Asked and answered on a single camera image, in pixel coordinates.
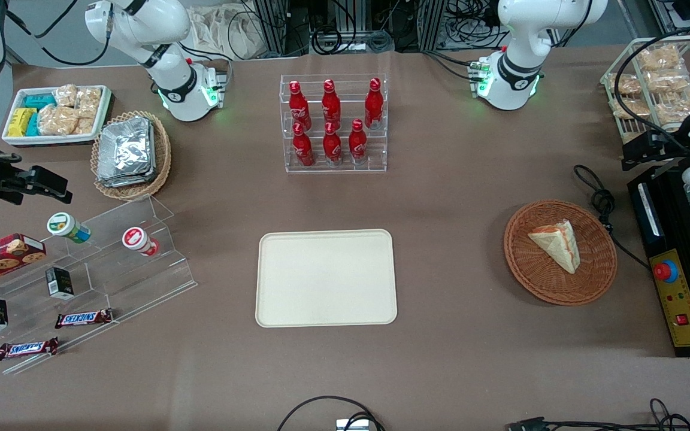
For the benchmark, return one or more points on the red tartan cookie box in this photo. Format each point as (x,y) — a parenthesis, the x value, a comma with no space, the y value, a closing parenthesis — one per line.
(3,257)

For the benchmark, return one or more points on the green lid yogurt cup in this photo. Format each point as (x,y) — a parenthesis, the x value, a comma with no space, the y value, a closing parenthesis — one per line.
(63,224)

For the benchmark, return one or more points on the red lid yogurt cup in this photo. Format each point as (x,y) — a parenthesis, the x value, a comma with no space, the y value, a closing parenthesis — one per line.
(135,238)

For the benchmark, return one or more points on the clear acrylic stepped display stand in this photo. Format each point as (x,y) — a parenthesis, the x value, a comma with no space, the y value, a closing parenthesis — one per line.
(117,278)

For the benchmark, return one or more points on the round brown wicker basket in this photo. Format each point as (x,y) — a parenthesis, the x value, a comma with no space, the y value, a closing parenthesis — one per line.
(536,275)

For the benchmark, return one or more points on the oval light wicker basket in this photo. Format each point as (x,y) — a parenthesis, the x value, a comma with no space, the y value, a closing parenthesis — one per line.
(162,161)

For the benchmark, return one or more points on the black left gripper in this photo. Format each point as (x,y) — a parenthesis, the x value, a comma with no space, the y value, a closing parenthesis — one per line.
(670,148)

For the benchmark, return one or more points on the triangular sandwich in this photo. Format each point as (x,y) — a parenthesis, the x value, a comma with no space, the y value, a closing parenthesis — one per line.
(557,244)

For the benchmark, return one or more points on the red cola bottle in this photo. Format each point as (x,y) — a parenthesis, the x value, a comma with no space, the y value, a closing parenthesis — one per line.
(357,145)
(374,105)
(332,146)
(299,108)
(303,148)
(331,103)

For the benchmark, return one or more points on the clear acrylic bottle rack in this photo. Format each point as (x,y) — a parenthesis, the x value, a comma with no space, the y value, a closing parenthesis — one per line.
(345,167)

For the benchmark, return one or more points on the small silver device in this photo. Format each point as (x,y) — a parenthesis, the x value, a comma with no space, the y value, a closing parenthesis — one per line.
(352,425)

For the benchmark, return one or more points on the silver foil packet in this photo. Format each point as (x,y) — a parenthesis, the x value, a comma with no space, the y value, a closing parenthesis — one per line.
(123,182)
(124,146)

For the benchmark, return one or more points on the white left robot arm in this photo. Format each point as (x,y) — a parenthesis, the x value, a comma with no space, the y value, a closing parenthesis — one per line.
(516,66)

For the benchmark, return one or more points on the beige cloth bag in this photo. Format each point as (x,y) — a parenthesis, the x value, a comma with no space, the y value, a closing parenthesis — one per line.
(225,30)

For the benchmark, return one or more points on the Snickers chocolate bar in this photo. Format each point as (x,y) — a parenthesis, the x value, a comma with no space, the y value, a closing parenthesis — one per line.
(26,348)
(83,318)

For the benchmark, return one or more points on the white rectangular snack tray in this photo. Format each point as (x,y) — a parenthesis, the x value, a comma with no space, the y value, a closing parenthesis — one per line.
(12,139)

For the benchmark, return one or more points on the beige plastic tray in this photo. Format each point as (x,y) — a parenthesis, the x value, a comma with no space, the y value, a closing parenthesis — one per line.
(326,278)

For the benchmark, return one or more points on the teal snack pack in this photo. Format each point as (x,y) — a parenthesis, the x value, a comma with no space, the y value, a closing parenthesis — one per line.
(39,100)
(33,124)

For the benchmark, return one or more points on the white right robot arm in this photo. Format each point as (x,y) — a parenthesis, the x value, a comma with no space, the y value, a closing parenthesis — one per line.
(174,78)

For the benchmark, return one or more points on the clear rice cracker packet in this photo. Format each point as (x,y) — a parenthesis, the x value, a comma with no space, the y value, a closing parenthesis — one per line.
(85,126)
(66,96)
(57,120)
(88,102)

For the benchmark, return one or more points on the black sealing machine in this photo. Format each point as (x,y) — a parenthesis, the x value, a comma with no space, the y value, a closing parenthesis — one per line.
(644,233)

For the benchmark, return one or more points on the bagged fried snack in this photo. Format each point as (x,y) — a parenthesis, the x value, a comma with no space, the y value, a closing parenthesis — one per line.
(668,81)
(674,108)
(635,109)
(629,85)
(659,58)

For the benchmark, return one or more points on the yellow snack pack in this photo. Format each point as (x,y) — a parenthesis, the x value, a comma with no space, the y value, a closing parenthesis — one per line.
(20,121)

